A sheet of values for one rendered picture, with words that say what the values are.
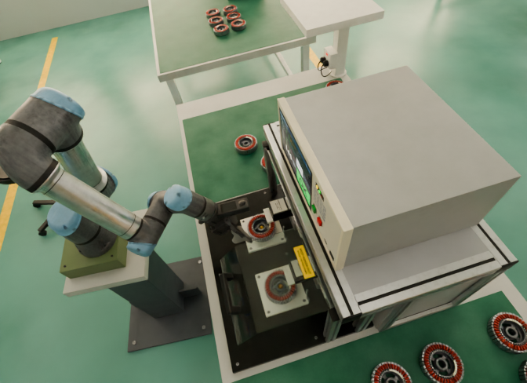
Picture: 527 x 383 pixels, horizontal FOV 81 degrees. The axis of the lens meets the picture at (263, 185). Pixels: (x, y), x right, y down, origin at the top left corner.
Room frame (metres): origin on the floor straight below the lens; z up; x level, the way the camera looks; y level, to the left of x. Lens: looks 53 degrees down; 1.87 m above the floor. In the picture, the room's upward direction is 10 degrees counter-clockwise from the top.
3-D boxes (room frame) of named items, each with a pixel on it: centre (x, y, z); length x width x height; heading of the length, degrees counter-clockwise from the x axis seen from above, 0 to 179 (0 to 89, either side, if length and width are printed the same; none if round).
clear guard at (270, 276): (0.30, -0.01, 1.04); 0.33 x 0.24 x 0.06; 97
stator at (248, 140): (1.09, 0.05, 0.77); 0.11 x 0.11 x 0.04
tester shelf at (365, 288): (0.52, -0.30, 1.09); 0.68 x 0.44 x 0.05; 7
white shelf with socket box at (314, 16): (1.45, -0.44, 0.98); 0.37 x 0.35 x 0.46; 7
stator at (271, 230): (0.60, 0.04, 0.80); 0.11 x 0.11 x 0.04
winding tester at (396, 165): (0.51, -0.30, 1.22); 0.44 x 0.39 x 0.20; 7
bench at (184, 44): (2.86, 0.13, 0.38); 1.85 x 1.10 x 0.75; 7
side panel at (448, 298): (0.21, -0.42, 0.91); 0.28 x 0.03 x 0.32; 97
